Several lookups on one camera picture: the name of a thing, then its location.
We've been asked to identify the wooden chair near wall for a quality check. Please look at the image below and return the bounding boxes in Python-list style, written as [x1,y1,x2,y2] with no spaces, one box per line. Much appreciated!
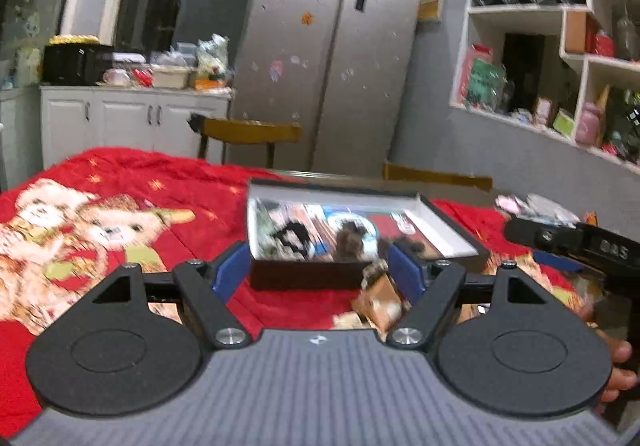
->
[382,162,494,192]

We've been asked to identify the white ceramic cup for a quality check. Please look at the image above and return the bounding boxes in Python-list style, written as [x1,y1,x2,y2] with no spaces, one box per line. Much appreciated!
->
[103,68,131,87]

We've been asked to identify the black shallow cardboard box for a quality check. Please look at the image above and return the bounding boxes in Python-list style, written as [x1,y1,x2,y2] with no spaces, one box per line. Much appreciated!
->
[246,179,489,290]

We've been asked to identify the black lace scrunchie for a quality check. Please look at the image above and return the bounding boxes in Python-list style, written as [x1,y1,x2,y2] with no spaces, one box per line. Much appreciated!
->
[270,221,311,261]

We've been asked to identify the pink jar on shelf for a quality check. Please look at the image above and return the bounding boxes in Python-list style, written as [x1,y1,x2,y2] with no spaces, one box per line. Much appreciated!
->
[575,102,602,146]

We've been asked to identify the white wall shelf unit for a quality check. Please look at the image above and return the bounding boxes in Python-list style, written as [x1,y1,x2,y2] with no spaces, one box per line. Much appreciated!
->
[449,0,640,174]

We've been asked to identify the person's right hand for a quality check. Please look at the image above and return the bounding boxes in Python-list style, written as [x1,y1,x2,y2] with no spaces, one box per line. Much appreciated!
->
[578,302,639,404]

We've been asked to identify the red teddy bear blanket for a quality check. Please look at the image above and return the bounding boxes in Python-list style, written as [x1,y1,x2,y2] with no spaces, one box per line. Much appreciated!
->
[1,148,586,438]

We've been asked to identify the wooden chair near cabinet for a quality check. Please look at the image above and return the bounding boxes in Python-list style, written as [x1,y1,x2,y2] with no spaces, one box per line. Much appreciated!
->
[188,112,303,169]

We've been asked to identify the beige plastic basin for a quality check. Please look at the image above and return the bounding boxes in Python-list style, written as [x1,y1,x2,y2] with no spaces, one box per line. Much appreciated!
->
[151,64,191,90]

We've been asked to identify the brown fuzzy hair scrunchie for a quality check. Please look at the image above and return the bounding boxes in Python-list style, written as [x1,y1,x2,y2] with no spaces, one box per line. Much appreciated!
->
[333,221,367,262]

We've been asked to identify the white kitchen cabinet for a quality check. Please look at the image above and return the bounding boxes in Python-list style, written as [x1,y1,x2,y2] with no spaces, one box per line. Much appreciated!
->
[40,84,233,167]

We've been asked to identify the silver double door refrigerator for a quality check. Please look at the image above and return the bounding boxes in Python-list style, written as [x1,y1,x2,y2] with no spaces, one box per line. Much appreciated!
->
[230,0,420,177]

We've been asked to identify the black microwave oven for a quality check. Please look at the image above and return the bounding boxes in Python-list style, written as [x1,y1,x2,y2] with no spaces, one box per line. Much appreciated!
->
[41,36,114,86]

